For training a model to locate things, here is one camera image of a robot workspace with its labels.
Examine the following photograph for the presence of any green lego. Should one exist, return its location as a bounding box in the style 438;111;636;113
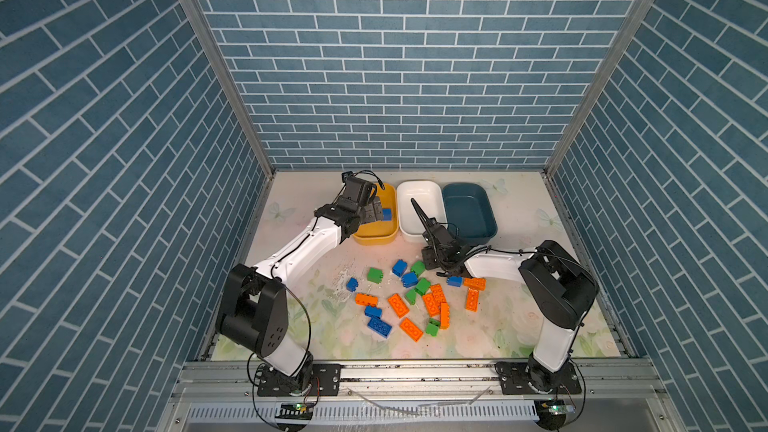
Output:
425;318;440;337
405;289;417;305
414;278;431;296
367;267;384;284
410;260;426;277

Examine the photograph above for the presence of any orange lego horizontal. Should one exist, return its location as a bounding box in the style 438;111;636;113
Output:
463;278;486;291

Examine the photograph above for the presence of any orange lego vertical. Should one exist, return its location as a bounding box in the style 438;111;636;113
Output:
465;288;480;312

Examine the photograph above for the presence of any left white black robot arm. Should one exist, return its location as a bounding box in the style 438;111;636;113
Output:
215;169;386;394

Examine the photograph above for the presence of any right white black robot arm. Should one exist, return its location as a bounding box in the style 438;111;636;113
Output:
422;218;599;393

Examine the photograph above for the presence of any yellow plastic container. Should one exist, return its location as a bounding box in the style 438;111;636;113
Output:
353;183;399;246

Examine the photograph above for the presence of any orange lego centre upper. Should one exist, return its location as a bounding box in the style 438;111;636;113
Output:
430;284;446;304

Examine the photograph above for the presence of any dark teal plastic container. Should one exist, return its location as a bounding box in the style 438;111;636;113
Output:
442;182;498;245

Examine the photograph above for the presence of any orange lego centre lower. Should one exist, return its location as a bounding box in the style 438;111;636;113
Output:
422;293;440;317

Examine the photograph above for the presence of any white plastic container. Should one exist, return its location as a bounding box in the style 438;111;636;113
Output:
397;179;448;245

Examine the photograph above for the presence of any orange lego standing right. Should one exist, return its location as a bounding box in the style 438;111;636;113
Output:
439;302;451;329

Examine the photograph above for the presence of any orange lego centre left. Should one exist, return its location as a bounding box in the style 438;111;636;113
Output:
387;293;410;318

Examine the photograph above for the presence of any green lego bottom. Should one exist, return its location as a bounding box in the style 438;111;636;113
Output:
425;318;440;337

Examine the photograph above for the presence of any small blue lego far left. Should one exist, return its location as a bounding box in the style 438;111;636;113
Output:
345;278;359;293

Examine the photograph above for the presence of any small blue lego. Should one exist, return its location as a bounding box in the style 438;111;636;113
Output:
345;278;359;293
364;306;383;319

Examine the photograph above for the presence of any orange lego bottom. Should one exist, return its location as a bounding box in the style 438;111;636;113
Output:
399;317;424;342

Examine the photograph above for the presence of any small blue lego lower left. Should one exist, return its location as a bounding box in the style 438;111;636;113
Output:
364;306;383;319

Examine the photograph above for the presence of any large blue lego bottom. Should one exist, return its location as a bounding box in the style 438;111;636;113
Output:
367;317;392;338

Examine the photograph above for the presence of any white vent grille strip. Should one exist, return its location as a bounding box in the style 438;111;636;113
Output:
187;400;538;425

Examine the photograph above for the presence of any right circuit board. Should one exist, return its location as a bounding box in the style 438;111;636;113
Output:
534;400;575;431

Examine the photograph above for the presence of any circuit board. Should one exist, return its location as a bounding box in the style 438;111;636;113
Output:
275;403;314;422
534;400;575;431

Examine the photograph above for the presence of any left circuit board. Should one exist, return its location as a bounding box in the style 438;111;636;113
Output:
275;403;314;422

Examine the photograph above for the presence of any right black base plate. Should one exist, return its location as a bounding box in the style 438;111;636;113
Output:
494;357;583;395

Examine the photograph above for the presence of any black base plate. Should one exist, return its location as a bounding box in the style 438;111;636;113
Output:
494;357;583;395
253;363;341;397

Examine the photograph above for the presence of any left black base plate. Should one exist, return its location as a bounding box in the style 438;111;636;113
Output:
253;363;341;397

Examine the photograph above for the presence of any aluminium front rail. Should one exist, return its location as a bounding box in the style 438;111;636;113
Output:
170;358;667;402

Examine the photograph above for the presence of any right aluminium corner post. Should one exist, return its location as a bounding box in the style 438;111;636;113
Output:
542;0;655;181

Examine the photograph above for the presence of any aluminium corner post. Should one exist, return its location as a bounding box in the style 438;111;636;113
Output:
178;0;275;180
542;0;655;181

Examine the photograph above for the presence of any left aluminium corner post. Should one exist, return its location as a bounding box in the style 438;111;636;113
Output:
178;0;275;180

